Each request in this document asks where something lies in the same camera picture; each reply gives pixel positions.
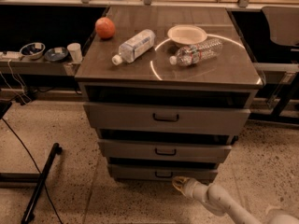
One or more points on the grey drawer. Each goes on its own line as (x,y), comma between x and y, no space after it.
(118,171)
(166,119)
(141,150)

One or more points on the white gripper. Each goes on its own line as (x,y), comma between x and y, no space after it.
(190,187)

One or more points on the grey middle drawer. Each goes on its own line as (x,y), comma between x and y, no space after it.
(141,150)

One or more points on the white power strip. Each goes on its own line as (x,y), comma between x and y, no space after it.
(13,55)

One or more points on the orange round fruit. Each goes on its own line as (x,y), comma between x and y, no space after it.
(105,28)

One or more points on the grey top drawer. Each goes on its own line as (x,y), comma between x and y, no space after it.
(166,119)

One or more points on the grey bottom drawer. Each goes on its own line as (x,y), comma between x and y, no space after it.
(118,171)

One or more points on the clear crinkled water bottle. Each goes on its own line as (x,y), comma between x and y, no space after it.
(193,54)

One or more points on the white bowl with items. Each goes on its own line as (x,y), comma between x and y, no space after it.
(33,51)

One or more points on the white paper bowl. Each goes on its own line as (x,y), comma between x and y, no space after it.
(183,35)

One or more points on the black stand leg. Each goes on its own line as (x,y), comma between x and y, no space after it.
(28,215)

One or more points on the dark blue bowl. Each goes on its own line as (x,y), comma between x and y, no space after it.
(56,54)

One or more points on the clear bottle white label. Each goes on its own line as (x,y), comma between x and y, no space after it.
(134,47)

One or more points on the grey drawer cabinet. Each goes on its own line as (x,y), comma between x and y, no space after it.
(227,81)

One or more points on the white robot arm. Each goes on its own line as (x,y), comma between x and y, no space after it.
(215,199)

